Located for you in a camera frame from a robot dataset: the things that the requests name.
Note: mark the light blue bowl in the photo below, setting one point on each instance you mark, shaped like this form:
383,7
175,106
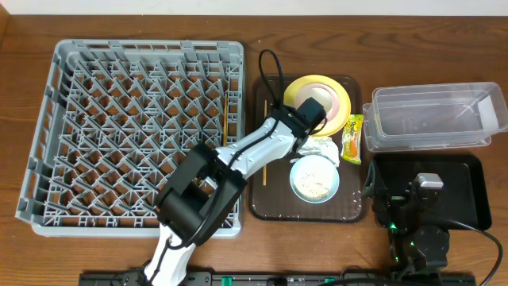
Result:
308,159

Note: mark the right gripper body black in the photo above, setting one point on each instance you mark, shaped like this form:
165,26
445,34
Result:
388,197

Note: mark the white tissue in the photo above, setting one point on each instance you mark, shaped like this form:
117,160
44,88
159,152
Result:
321,146

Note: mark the dark brown serving tray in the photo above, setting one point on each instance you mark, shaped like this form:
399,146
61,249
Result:
277,201

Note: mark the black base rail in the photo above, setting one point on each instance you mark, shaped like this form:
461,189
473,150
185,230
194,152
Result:
355,277

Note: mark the pink small plate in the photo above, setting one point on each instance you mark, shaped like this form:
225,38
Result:
322,93

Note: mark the black plastic tray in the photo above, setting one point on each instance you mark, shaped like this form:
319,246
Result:
465,194

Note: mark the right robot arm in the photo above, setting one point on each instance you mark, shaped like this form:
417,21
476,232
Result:
418,247

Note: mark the yellow plate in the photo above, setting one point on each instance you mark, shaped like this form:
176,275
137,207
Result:
345,109

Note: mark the green yellow snack wrapper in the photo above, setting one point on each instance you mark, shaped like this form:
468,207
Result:
351,137

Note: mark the grey plastic dishwasher rack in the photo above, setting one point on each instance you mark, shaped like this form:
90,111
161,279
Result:
117,118

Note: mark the leftover rice pile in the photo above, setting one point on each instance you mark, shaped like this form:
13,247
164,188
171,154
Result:
314,180

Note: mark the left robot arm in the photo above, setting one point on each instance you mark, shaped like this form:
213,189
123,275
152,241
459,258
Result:
200,193

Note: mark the clear plastic bin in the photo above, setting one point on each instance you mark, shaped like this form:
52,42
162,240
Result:
434,116

